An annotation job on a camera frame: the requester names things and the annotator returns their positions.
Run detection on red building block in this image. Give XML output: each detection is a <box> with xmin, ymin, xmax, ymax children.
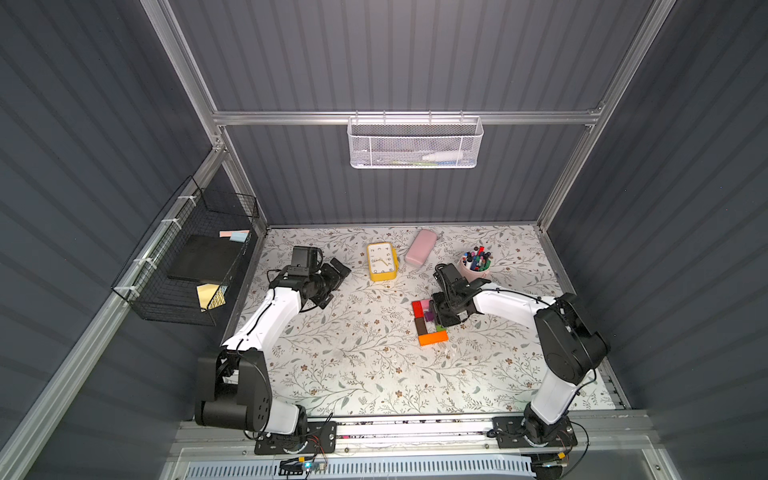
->
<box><xmin>411</xmin><ymin>300</ymin><xmax>424</xmax><ymax>318</ymax></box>

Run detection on brown building block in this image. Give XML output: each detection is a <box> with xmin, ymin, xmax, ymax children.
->
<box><xmin>414</xmin><ymin>318</ymin><xmax>429</xmax><ymax>337</ymax></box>

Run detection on orange building block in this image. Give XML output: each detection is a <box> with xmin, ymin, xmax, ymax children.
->
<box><xmin>418</xmin><ymin>331</ymin><xmax>449</xmax><ymax>347</ymax></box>

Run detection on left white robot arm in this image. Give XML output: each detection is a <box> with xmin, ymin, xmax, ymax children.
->
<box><xmin>194</xmin><ymin>258</ymin><xmax>351</xmax><ymax>437</ymax></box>

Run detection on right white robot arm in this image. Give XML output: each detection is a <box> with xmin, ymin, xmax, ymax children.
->
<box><xmin>430</xmin><ymin>263</ymin><xmax>610</xmax><ymax>437</ymax></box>

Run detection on pink pen cup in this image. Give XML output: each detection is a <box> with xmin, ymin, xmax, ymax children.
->
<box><xmin>458</xmin><ymin>250</ymin><xmax>492</xmax><ymax>281</ymax></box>

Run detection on pink pencil case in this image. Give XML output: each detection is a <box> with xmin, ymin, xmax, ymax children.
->
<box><xmin>405</xmin><ymin>229</ymin><xmax>438</xmax><ymax>267</ymax></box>

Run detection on floral table mat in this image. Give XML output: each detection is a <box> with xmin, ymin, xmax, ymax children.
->
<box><xmin>241</xmin><ymin>225</ymin><xmax>561</xmax><ymax>416</ymax></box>

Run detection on pastel sticky notes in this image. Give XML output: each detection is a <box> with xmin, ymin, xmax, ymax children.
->
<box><xmin>219</xmin><ymin>230</ymin><xmax>250</xmax><ymax>243</ymax></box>

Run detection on yellow sticky notes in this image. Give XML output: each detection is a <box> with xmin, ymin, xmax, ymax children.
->
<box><xmin>196</xmin><ymin>283</ymin><xmax>227</xmax><ymax>311</ymax></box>

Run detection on black notebook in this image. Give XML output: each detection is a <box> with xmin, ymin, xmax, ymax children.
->
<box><xmin>167</xmin><ymin>235</ymin><xmax>243</xmax><ymax>284</ymax></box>

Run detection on white marker in basket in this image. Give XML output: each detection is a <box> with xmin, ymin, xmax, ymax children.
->
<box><xmin>421</xmin><ymin>150</ymin><xmax>464</xmax><ymax>163</ymax></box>

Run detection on small green circuit board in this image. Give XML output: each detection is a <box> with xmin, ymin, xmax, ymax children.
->
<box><xmin>277</xmin><ymin>457</ymin><xmax>328</xmax><ymax>478</ymax></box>

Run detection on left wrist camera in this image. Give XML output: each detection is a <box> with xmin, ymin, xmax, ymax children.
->
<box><xmin>289</xmin><ymin>246</ymin><xmax>323</xmax><ymax>277</ymax></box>

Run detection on black wire wall basket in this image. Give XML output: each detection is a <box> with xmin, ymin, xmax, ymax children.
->
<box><xmin>112</xmin><ymin>180</ymin><xmax>260</xmax><ymax>326</ymax></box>

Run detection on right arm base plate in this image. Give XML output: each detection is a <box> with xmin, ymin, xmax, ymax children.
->
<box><xmin>486</xmin><ymin>416</ymin><xmax>578</xmax><ymax>450</ymax></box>

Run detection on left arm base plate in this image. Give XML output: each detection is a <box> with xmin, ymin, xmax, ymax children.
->
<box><xmin>253</xmin><ymin>421</ymin><xmax>338</xmax><ymax>456</ymax></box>

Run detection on white wire mesh basket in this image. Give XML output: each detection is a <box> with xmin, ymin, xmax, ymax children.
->
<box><xmin>346</xmin><ymin>114</ymin><xmax>484</xmax><ymax>170</ymax></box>

